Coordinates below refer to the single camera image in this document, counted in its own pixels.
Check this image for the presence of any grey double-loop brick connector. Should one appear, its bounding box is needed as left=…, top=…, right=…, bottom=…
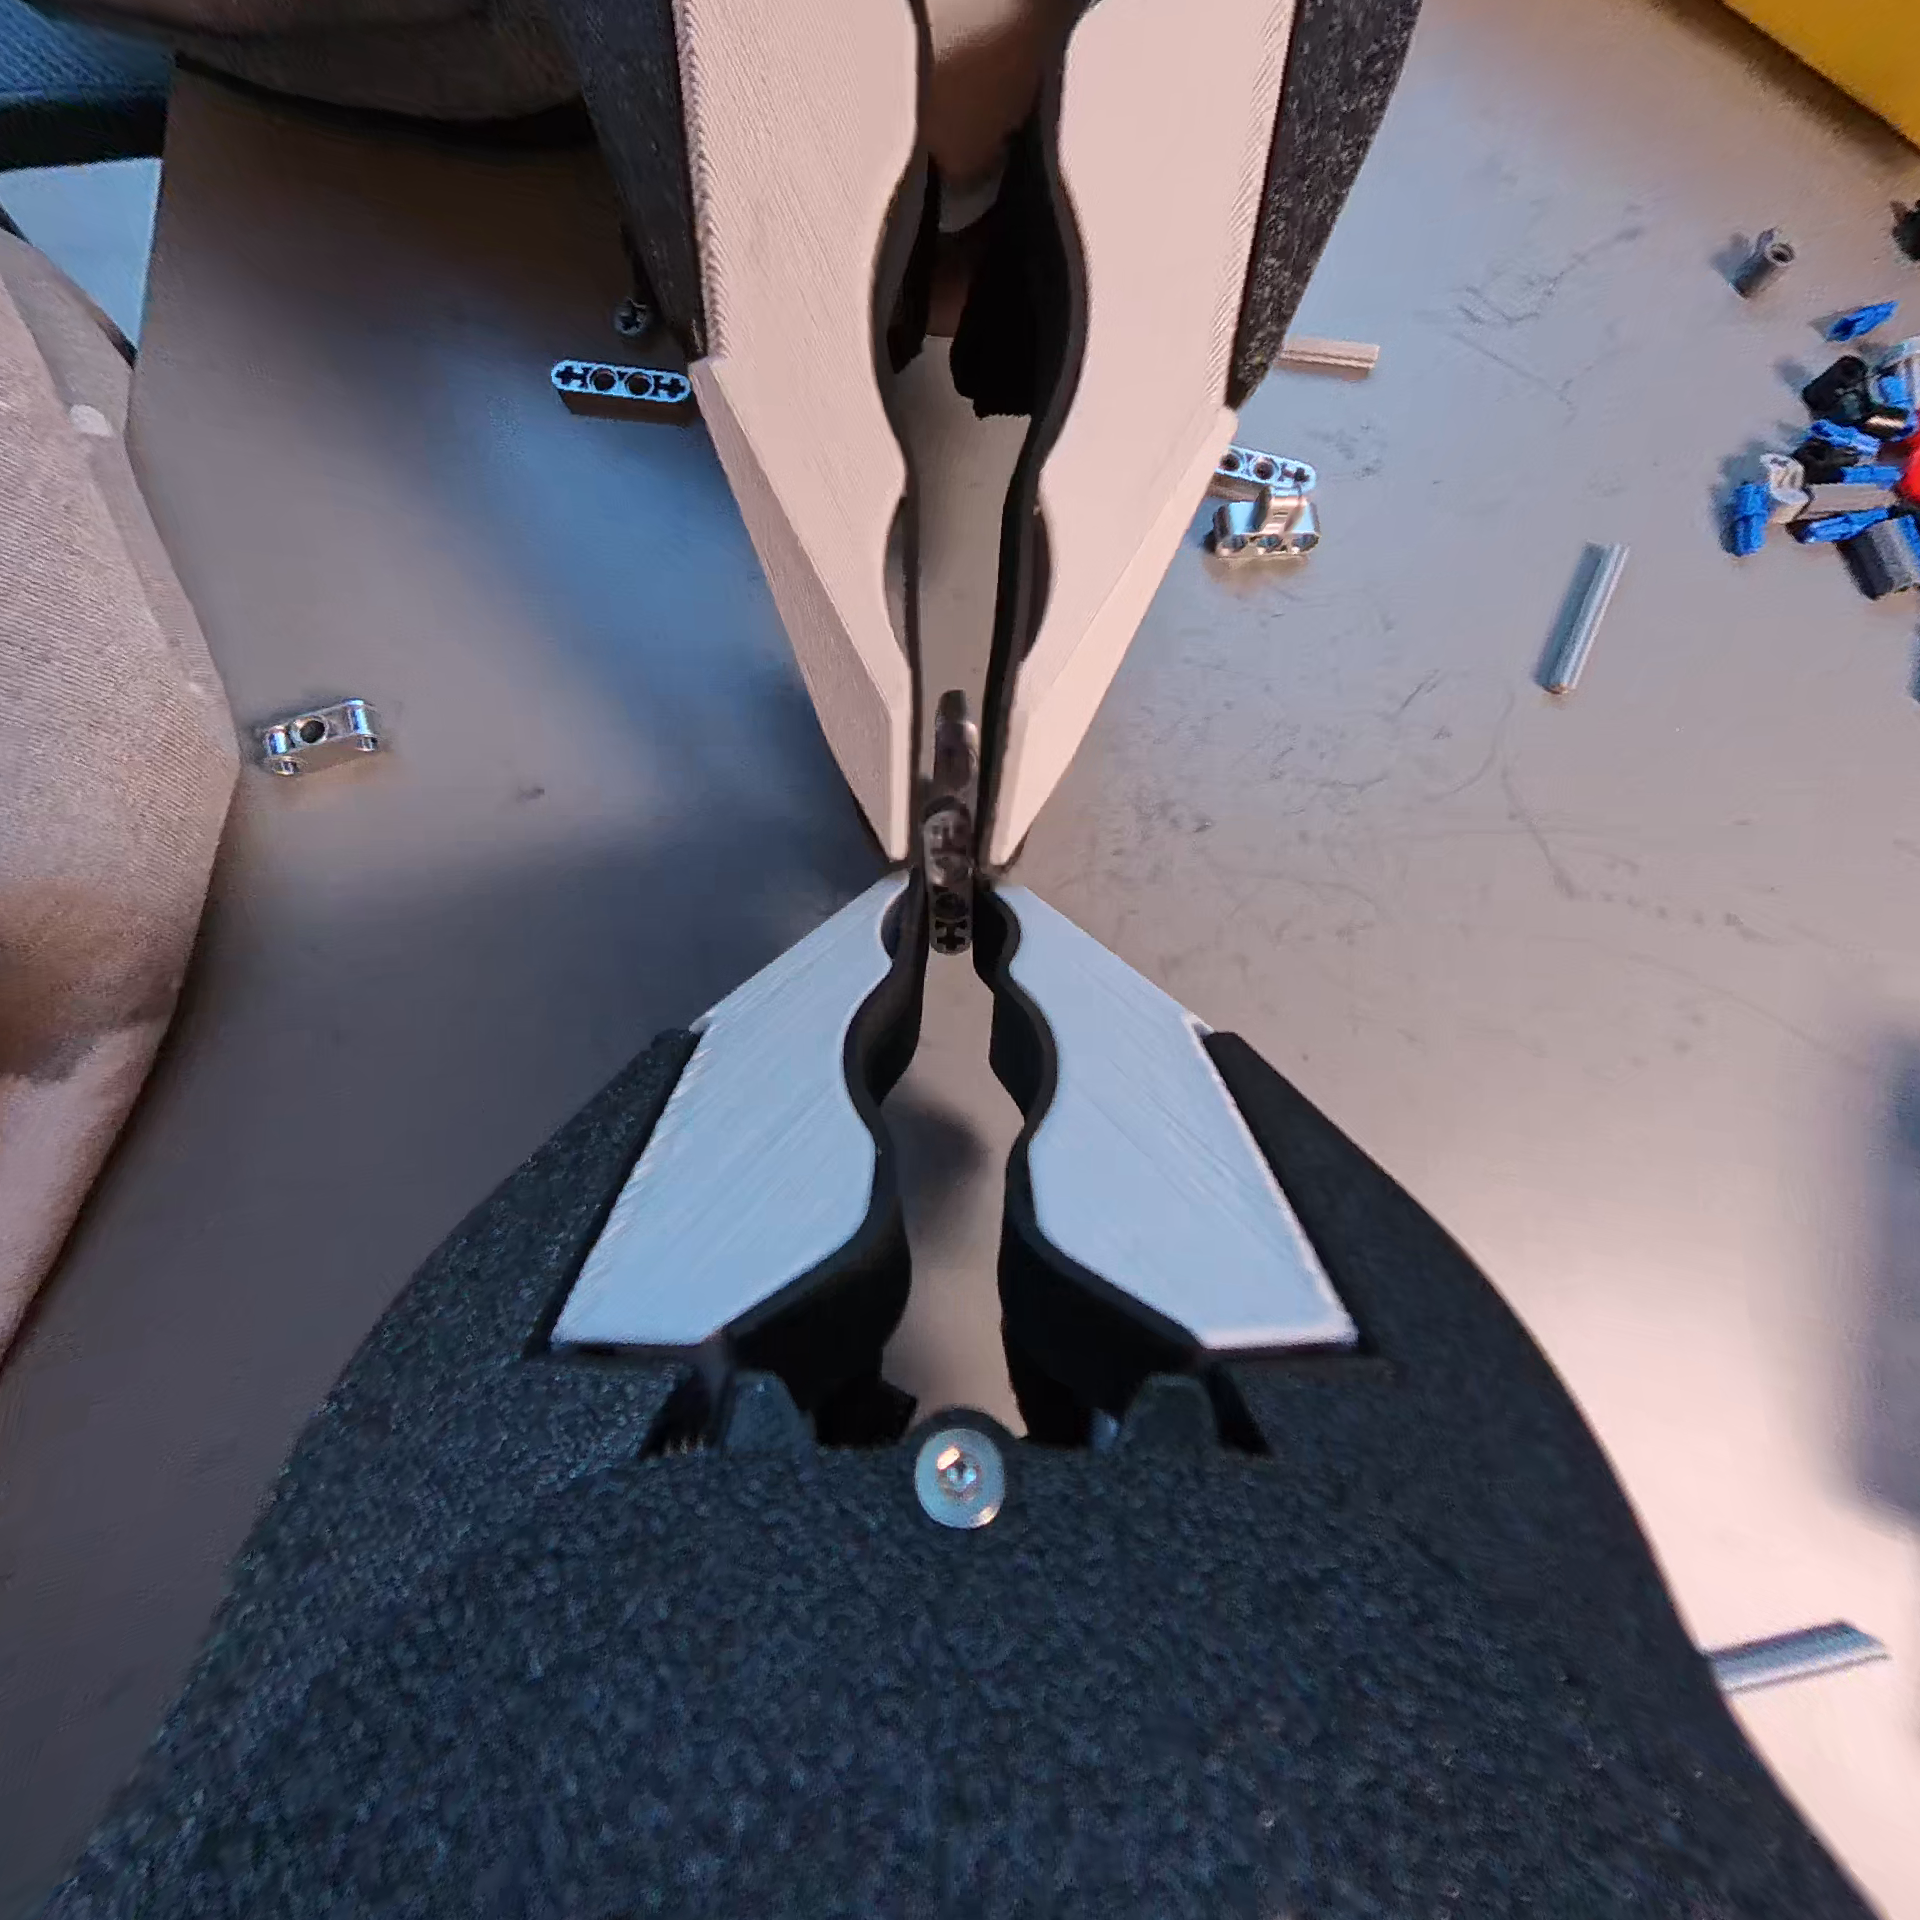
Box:
left=1206, top=449, right=1327, bottom=562

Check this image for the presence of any small silver brick connector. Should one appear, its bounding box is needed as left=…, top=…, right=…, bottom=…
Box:
left=249, top=697, right=386, bottom=780

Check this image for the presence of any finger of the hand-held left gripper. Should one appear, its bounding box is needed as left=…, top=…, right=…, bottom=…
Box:
left=673, top=0, right=937, bottom=864
left=983, top=0, right=1300, bottom=864

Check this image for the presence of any thin grey axle rod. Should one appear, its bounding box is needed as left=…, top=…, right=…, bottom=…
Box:
left=1707, top=1620, right=1896, bottom=1701
left=1535, top=542, right=1633, bottom=701

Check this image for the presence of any grey brick beam assembly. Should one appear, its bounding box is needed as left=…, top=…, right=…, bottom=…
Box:
left=921, top=690, right=990, bottom=955

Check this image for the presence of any small yellow parts bin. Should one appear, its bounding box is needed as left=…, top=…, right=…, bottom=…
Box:
left=1794, top=0, right=1920, bottom=69

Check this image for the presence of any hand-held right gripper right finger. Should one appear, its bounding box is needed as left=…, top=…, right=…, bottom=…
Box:
left=979, top=864, right=1361, bottom=1377

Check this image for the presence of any pile of blue brick pieces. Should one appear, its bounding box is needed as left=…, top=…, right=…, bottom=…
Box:
left=1716, top=198, right=1920, bottom=602

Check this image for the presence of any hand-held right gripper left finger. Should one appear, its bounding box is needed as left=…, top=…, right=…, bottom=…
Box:
left=552, top=864, right=943, bottom=1377

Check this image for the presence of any grey desk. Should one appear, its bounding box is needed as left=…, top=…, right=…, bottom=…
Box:
left=0, top=0, right=1920, bottom=1920

